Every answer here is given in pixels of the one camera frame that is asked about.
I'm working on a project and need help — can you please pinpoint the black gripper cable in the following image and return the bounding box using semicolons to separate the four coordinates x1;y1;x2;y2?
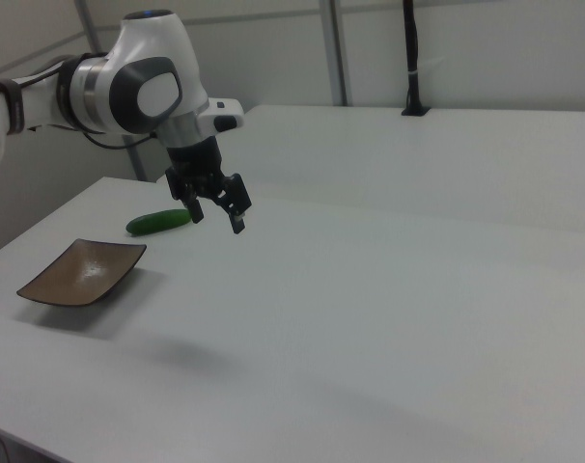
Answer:
24;51;159;150

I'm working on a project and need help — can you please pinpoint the brown square ceramic plate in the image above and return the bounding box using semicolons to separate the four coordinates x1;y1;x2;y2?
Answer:
15;238;148;307

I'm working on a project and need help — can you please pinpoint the green cucumber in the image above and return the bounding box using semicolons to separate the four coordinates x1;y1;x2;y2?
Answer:
125;208;193;238

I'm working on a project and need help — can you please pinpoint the black camera stand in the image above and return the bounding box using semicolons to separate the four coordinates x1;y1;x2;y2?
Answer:
401;0;432;118

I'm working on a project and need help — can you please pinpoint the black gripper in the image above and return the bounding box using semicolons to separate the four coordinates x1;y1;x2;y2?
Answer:
165;136;253;236

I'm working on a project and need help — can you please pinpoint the black cable strap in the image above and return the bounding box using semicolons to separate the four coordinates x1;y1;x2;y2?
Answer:
0;78;27;137

